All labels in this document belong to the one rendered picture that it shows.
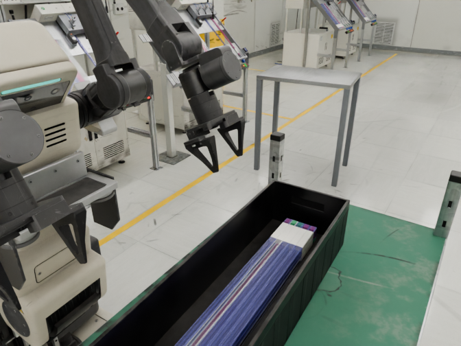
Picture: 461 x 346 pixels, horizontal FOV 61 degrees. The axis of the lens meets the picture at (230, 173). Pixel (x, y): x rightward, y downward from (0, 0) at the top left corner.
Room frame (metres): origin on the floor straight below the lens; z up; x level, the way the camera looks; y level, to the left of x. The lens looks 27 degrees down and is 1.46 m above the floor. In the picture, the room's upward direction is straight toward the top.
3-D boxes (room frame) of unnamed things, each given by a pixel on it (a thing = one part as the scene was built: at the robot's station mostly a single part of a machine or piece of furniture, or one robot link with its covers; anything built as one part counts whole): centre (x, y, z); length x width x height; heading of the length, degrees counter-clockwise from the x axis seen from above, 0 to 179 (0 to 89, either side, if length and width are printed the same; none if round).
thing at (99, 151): (3.02, 1.34, 0.31); 0.70 x 0.65 x 0.62; 147
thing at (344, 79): (3.02, -0.61, 0.40); 0.70 x 0.45 x 0.80; 64
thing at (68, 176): (0.73, 0.39, 0.99); 0.28 x 0.16 x 0.22; 148
